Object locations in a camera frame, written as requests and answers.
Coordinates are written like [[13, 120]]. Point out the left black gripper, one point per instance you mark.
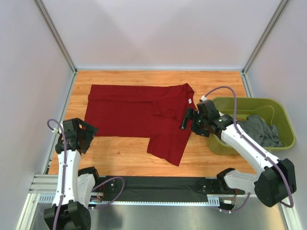
[[90, 132]]

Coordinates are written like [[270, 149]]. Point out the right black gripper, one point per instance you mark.
[[193, 115]]

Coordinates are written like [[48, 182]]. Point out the red t-shirt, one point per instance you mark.
[[149, 112]]

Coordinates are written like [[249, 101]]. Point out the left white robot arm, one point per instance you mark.
[[70, 206]]

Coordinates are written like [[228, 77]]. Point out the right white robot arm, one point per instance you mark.
[[273, 180]]

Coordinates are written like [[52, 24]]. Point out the black cloth strip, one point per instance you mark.
[[175, 189]]

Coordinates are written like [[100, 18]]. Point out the grey t-shirt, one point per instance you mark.
[[259, 131]]

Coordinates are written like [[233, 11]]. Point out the green plastic bin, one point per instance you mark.
[[270, 111]]

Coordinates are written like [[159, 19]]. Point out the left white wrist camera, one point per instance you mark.
[[59, 127]]

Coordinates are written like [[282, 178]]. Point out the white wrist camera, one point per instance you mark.
[[59, 127], [203, 98]]

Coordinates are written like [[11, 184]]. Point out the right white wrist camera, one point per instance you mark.
[[203, 98]]

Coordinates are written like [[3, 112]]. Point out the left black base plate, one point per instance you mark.
[[108, 185]]

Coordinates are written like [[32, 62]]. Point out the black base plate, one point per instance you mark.
[[108, 185], [213, 186]]

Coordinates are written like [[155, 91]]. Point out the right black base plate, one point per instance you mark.
[[213, 186]]

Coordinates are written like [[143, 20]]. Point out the slotted cable duct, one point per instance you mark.
[[212, 202]]

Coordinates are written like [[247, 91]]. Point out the left aluminium frame post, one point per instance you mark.
[[49, 22]]

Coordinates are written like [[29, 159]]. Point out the aluminium frame post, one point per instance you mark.
[[49, 22], [265, 35]]

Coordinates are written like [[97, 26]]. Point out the right aluminium frame post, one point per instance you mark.
[[265, 35]]

